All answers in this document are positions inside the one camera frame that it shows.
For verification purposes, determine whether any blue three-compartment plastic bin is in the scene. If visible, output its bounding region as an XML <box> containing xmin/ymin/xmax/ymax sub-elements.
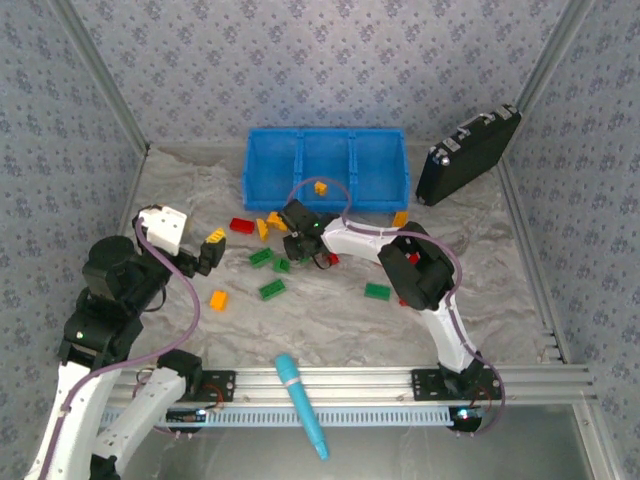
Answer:
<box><xmin>242</xmin><ymin>127</ymin><xmax>412</xmax><ymax>214</ymax></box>

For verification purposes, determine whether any light blue pen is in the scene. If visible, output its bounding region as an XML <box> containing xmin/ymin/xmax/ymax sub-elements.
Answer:
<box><xmin>274</xmin><ymin>353</ymin><xmax>331</xmax><ymax>462</ymax></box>

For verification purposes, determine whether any small circuit board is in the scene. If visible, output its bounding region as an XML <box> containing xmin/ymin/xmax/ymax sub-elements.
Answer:
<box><xmin>447</xmin><ymin>405</ymin><xmax>484</xmax><ymax>426</ymax></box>
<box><xmin>164</xmin><ymin>407</ymin><xmax>209</xmax><ymax>426</ymax></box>

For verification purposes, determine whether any black hard case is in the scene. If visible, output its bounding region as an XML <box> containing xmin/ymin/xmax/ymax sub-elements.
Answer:
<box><xmin>415</xmin><ymin>103</ymin><xmax>523</xmax><ymax>207</ymax></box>

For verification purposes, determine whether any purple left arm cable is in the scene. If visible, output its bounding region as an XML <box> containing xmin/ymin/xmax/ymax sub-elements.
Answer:
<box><xmin>37</xmin><ymin>217</ymin><xmax>202</xmax><ymax>480</ymax></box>

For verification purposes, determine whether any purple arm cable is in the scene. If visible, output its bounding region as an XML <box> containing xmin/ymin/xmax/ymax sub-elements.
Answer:
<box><xmin>37</xmin><ymin>217</ymin><xmax>202</xmax><ymax>480</ymax></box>
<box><xmin>287</xmin><ymin>178</ymin><xmax>507</xmax><ymax>437</ymax></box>

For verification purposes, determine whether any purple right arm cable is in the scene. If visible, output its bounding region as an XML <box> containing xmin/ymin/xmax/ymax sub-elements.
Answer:
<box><xmin>287</xmin><ymin>178</ymin><xmax>507</xmax><ymax>437</ymax></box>

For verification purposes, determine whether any aluminium side rail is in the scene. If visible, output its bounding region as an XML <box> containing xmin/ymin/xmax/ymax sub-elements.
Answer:
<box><xmin>117</xmin><ymin>144</ymin><xmax>151</xmax><ymax>236</ymax></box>
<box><xmin>494</xmin><ymin>157</ymin><xmax>571</xmax><ymax>365</ymax></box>

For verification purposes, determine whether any aluminium mounting rail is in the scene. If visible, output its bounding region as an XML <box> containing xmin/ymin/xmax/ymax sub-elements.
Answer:
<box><xmin>107</xmin><ymin>364</ymin><xmax>599</xmax><ymax>407</ymax></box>

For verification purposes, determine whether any slotted cable duct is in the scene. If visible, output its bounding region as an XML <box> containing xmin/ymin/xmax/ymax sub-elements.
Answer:
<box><xmin>99</xmin><ymin>404</ymin><xmax>459</xmax><ymax>430</ymax></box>

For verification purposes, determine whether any aluminium corner post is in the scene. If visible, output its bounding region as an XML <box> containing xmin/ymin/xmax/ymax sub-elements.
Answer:
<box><xmin>515</xmin><ymin>0</ymin><xmax>597</xmax><ymax>110</ymax></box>
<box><xmin>49</xmin><ymin>0</ymin><xmax>151</xmax><ymax>151</ymax></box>

